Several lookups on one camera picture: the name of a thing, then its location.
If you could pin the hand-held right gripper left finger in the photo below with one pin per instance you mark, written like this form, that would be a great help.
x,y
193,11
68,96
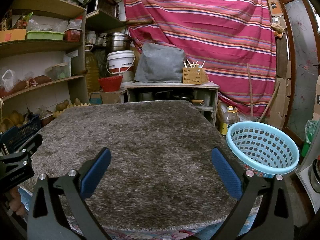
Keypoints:
x,y
96,172

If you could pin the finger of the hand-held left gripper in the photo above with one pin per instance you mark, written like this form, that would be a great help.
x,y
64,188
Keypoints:
x,y
33,142

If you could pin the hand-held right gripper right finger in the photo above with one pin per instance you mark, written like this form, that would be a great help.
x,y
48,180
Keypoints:
x,y
226,172

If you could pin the light blue plastic basket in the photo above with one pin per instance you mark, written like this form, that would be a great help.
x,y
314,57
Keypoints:
x,y
265,171

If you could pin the person's left hand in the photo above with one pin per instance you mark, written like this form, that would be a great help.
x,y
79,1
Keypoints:
x,y
17,202

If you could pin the blue plastic crate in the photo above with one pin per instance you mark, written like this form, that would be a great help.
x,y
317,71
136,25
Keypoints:
x,y
22,130

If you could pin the yellow net bag of potatoes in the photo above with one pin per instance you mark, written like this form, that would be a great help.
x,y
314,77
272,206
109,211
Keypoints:
x,y
11,120

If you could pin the large potato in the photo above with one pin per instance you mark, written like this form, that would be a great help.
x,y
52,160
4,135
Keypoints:
x,y
62,105

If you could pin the small oil bottle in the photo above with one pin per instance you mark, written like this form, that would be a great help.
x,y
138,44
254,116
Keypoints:
x,y
228,122

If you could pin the cardboard egg tray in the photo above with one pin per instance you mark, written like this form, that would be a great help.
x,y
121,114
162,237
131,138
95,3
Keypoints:
x,y
72,108

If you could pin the short sweet potato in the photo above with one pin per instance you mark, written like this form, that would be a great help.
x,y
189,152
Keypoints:
x,y
21,85

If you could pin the small potato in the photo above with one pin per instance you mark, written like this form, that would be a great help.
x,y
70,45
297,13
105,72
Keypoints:
x,y
77,101

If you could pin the grey shaggy rug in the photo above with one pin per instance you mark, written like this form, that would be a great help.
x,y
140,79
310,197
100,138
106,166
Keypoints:
x,y
150,142

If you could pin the long sweet potato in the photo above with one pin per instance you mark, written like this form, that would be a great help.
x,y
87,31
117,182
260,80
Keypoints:
x,y
42,79

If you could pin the white plastic bag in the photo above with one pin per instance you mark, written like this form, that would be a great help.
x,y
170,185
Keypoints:
x,y
8,80

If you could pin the clear plastic container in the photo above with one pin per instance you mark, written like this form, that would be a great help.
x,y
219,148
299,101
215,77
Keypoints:
x,y
58,72

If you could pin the brown cardboard box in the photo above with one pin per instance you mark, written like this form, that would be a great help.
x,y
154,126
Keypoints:
x,y
113,97

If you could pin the white side cabinet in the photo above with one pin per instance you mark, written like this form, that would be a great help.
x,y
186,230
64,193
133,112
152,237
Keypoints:
x,y
306,195

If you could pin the straw broom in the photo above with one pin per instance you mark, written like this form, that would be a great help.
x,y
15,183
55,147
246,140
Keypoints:
x,y
251,92

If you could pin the black frying pan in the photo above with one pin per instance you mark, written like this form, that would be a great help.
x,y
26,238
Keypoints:
x,y
186,97

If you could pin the steel pot with red lid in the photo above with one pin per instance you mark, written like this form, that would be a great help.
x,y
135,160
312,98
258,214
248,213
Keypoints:
x,y
315,175

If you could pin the red woven basket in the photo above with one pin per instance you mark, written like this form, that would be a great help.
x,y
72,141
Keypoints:
x,y
110,83

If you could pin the steel cooking pot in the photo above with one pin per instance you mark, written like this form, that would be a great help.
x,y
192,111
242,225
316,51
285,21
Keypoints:
x,y
145,97

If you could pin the large yellow oil jug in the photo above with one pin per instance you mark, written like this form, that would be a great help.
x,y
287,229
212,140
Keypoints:
x,y
92,72

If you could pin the green plastic bag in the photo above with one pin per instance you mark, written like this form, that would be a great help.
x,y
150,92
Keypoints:
x,y
311,135

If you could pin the stack of flat cardboard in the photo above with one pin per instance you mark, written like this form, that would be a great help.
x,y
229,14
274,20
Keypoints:
x,y
281,97

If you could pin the wooden shelf unit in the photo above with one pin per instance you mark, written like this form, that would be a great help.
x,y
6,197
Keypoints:
x,y
50,46

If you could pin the bamboo chopstick holder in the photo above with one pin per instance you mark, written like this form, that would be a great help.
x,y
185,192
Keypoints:
x,y
192,76

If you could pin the low wooden cabinet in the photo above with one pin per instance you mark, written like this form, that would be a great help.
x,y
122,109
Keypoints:
x,y
172,85

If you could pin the green plastic tray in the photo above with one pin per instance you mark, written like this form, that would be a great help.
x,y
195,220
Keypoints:
x,y
45,35

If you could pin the yellow cardboard box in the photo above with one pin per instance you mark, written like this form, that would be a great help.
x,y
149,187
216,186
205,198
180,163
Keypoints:
x,y
12,35

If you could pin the bunch of chopsticks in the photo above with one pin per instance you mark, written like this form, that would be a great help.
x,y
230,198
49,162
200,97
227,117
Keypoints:
x,y
193,64

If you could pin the small red plastic basket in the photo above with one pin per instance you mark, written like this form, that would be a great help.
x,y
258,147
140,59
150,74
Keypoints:
x,y
73,35

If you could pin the white plastic bucket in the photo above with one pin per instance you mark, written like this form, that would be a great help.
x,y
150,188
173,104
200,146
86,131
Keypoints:
x,y
121,60

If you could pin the crumpled clear plastic bag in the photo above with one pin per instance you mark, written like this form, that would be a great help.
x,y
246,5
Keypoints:
x,y
33,25

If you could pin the open cardboard box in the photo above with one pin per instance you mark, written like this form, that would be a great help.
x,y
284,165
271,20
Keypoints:
x,y
317,97

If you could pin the red green snack packet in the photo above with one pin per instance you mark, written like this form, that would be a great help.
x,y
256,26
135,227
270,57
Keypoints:
x,y
23,21

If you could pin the brown snack packet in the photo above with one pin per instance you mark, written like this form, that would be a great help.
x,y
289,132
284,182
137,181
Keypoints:
x,y
5,21

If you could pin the grey fabric cover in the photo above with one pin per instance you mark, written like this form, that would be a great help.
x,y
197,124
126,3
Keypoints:
x,y
160,65

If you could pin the steel steamer pot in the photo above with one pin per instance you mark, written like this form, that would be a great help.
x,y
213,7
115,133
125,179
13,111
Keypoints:
x,y
117,42

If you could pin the narrow wooden shelf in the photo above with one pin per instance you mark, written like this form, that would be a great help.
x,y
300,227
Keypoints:
x,y
105,21

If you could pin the wooden framed door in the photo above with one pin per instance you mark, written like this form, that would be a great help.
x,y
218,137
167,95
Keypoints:
x,y
303,55

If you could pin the red striped cloth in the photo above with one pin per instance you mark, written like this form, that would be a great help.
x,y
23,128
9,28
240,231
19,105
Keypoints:
x,y
200,25

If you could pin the toaster oven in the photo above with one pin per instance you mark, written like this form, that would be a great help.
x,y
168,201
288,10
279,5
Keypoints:
x,y
107,5

